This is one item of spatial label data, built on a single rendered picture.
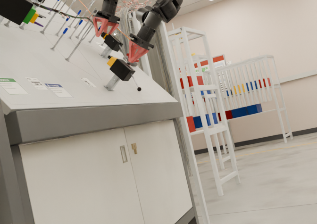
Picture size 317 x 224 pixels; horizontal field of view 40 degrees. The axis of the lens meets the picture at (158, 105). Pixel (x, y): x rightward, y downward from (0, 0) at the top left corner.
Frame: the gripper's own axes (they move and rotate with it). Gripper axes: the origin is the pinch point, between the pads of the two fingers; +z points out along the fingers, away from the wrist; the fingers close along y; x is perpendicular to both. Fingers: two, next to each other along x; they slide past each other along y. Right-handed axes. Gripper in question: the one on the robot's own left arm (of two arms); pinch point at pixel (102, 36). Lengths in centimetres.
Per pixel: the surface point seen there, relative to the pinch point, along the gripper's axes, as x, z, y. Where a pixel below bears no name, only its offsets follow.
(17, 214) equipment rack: 55, 42, 83
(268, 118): -138, 29, -818
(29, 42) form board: 10.8, 10.3, 47.2
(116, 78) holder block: 28.5, 14.6, 24.0
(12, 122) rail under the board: 44, 27, 79
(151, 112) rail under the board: 32.1, 23.6, 2.8
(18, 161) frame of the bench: 45, 35, 75
